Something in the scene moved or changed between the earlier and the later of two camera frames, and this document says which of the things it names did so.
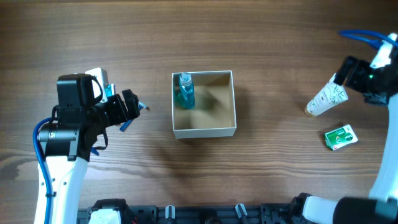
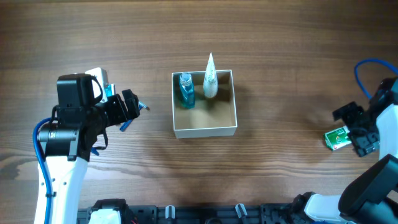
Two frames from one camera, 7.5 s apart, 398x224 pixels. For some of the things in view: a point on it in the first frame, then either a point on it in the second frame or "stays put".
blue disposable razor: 142,105 stays put
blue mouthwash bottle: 186,96 stays put
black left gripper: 123,107 stays put
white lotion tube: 329,94 -> 210,83
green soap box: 340,137 stays put
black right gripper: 349,73 -> 359,126
